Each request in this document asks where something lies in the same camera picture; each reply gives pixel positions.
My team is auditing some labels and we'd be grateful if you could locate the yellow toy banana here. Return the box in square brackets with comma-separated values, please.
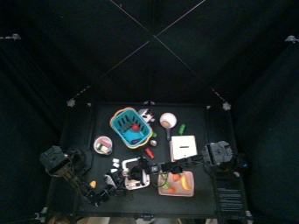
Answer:
[180, 174, 192, 192]

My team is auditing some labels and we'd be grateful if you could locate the small pink bowl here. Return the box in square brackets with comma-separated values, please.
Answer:
[91, 135, 114, 156]

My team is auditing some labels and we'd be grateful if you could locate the black and white toy cow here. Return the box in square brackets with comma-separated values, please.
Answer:
[136, 108, 156, 123]

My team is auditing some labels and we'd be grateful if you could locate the blue toy piece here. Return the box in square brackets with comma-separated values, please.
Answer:
[125, 131, 144, 141]

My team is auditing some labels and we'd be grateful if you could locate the thin diagonal brace cord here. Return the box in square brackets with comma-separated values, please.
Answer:
[69, 0, 206, 101]
[106, 0, 228, 103]

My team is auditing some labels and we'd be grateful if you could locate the wooden box with red side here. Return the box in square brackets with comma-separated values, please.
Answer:
[169, 135, 198, 162]

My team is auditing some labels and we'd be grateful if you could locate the pink square plate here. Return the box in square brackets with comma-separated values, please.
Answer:
[156, 170, 194, 198]

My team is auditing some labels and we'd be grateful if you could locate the white text warning label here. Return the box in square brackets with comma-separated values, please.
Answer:
[216, 187, 244, 214]

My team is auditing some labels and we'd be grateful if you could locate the black table edge camera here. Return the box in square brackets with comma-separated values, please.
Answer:
[133, 213, 156, 221]

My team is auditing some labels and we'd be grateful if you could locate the small red toy food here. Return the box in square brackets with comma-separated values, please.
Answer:
[144, 147, 156, 160]

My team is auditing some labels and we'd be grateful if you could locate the teal basket with orange rim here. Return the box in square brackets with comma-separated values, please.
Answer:
[107, 107, 154, 150]

